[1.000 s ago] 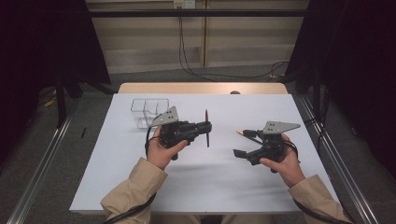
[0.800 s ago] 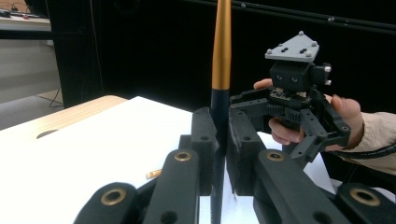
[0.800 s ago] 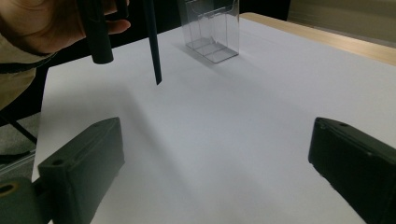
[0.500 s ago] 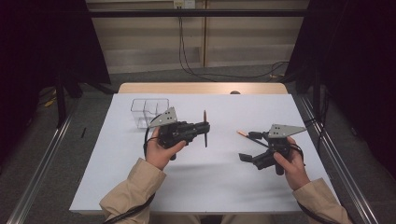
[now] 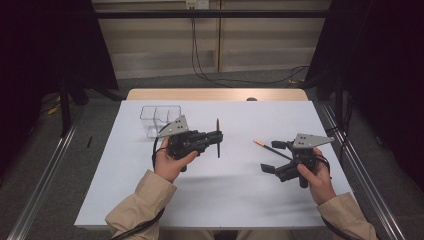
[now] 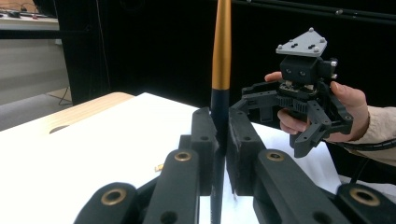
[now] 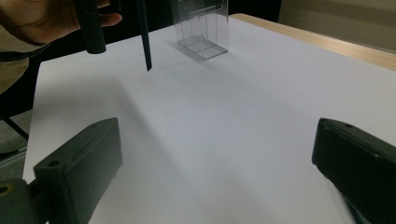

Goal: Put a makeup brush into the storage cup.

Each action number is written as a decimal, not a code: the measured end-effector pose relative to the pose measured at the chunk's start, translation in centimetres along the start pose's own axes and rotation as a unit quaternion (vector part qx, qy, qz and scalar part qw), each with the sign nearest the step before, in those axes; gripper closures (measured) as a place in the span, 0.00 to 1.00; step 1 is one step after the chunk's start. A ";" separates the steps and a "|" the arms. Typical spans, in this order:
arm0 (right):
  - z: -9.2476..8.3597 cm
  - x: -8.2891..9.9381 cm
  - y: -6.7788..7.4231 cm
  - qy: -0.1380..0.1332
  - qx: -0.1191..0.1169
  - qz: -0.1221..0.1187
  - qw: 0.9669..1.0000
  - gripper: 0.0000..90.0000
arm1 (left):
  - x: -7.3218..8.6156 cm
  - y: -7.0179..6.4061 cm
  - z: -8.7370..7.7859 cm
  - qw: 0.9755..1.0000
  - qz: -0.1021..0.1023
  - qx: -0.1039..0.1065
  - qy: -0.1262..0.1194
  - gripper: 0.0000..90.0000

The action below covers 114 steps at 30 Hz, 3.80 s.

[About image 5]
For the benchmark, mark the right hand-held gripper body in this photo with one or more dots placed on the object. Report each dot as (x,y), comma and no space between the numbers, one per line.
(301,156)

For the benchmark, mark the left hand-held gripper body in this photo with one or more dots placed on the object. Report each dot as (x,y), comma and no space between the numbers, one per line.
(181,143)

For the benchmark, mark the black pencil with orange end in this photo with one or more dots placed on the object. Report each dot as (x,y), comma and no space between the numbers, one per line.
(271,149)
(218,151)

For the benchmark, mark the clear acrylic pen holder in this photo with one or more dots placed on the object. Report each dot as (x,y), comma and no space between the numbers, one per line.
(153,120)

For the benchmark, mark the person's left hand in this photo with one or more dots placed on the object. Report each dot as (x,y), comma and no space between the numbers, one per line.
(168,166)

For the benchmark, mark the person's right hand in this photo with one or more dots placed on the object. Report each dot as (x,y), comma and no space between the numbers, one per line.
(320,183)

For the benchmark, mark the white table mat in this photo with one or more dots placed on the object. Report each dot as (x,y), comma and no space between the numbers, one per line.
(233,193)

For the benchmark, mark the small black floor object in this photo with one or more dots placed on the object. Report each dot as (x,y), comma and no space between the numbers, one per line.
(89,142)

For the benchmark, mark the black horizontal metal bar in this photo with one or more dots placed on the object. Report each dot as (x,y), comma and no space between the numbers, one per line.
(206,14)

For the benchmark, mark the dark curtain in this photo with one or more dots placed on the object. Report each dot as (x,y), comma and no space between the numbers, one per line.
(40,50)
(383,66)

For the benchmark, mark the aluminium floor rail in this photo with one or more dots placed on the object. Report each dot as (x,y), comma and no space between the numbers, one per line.
(43,180)
(380,206)

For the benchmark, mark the black metal post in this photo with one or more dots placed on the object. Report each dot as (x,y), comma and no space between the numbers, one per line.
(65,110)

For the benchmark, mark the white wall socket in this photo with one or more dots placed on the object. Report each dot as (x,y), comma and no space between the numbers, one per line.
(197,4)

